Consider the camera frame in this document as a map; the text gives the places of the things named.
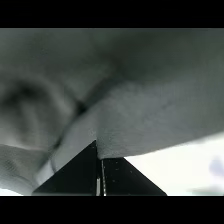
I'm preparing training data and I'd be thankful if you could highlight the grey garment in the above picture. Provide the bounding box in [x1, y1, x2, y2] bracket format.
[0, 28, 224, 196]

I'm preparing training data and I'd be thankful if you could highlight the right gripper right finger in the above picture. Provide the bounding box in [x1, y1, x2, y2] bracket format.
[100, 156, 168, 197]

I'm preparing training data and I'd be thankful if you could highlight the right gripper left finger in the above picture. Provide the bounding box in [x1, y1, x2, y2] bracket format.
[31, 140, 101, 197]

